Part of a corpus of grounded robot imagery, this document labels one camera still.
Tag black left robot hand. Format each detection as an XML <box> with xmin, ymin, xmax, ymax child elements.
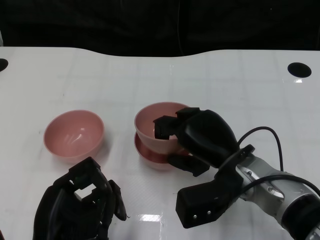
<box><xmin>32</xmin><ymin>156</ymin><xmax>131</xmax><ymax>240</ymax></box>

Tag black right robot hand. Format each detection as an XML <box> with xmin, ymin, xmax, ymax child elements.
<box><xmin>152</xmin><ymin>107</ymin><xmax>238</xmax><ymax>177</ymax></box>

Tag pink bowl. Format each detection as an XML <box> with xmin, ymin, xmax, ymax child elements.
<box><xmin>134</xmin><ymin>132</ymin><xmax>194</xmax><ymax>172</ymax></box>
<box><xmin>134</xmin><ymin>101</ymin><xmax>193</xmax><ymax>154</ymax></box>
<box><xmin>43</xmin><ymin>109</ymin><xmax>105</xmax><ymax>165</ymax></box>

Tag black backdrop cloth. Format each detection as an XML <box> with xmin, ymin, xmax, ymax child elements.
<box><xmin>0</xmin><ymin>0</ymin><xmax>320</xmax><ymax>58</ymax></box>

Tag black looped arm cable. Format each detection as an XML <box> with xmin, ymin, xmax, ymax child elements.
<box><xmin>236</xmin><ymin>126</ymin><xmax>286</xmax><ymax>173</ymax></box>

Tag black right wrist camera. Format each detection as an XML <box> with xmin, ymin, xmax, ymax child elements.
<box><xmin>176</xmin><ymin>144</ymin><xmax>256</xmax><ymax>230</ymax></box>

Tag thin black hanging cable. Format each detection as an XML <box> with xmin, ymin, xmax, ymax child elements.
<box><xmin>176</xmin><ymin>0</ymin><xmax>185</xmax><ymax>56</ymax></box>

